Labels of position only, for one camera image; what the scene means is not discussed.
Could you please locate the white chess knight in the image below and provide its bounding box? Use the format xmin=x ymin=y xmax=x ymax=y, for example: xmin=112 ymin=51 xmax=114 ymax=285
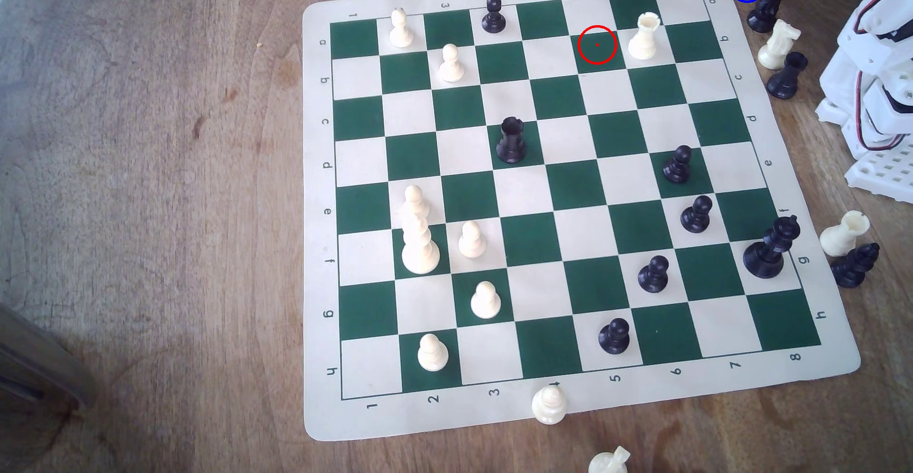
xmin=758 ymin=19 xmax=802 ymax=70
xmin=588 ymin=446 xmax=631 ymax=473

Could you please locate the white chess rook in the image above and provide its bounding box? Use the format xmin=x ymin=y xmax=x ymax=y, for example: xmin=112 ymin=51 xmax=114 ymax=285
xmin=628 ymin=11 xmax=660 ymax=61
xmin=819 ymin=211 xmax=871 ymax=258

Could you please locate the red black servo cable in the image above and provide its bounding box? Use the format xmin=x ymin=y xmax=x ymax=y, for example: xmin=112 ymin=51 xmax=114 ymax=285
xmin=852 ymin=70 xmax=913 ymax=153

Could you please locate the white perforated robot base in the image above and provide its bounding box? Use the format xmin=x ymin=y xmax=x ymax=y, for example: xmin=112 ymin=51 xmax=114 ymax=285
xmin=845 ymin=141 xmax=913 ymax=204

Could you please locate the black chess pawn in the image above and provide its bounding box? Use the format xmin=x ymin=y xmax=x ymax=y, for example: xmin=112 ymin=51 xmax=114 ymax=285
xmin=662 ymin=145 xmax=693 ymax=185
xmin=598 ymin=318 xmax=631 ymax=356
xmin=481 ymin=0 xmax=507 ymax=35
xmin=680 ymin=195 xmax=714 ymax=235
xmin=638 ymin=255 xmax=670 ymax=294

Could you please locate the green white chess board mat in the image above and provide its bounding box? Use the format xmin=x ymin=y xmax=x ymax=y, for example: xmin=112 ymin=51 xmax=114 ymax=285
xmin=301 ymin=0 xmax=862 ymax=443

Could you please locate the black chess rook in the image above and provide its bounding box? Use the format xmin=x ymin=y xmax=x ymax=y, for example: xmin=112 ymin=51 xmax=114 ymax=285
xmin=496 ymin=117 xmax=528 ymax=165

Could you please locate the tall black chess piece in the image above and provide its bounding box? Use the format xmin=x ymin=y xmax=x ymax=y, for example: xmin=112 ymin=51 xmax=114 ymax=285
xmin=742 ymin=215 xmax=801 ymax=279

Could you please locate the tall white chess piece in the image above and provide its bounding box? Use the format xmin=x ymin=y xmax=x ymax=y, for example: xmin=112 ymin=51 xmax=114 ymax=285
xmin=401 ymin=211 xmax=442 ymax=276

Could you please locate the dark grey object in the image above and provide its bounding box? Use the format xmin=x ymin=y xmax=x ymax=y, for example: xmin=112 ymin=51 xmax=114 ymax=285
xmin=0 ymin=305 xmax=98 ymax=411

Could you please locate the white chess pawn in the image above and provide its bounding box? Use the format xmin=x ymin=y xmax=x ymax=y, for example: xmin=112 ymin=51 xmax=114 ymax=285
xmin=470 ymin=280 xmax=502 ymax=320
xmin=457 ymin=221 xmax=487 ymax=259
xmin=403 ymin=184 xmax=431 ymax=221
xmin=437 ymin=43 xmax=465 ymax=84
xmin=389 ymin=7 xmax=415 ymax=49
xmin=417 ymin=333 xmax=450 ymax=373

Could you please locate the black chess knight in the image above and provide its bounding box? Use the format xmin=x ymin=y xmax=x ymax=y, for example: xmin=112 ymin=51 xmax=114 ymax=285
xmin=831 ymin=242 xmax=881 ymax=289

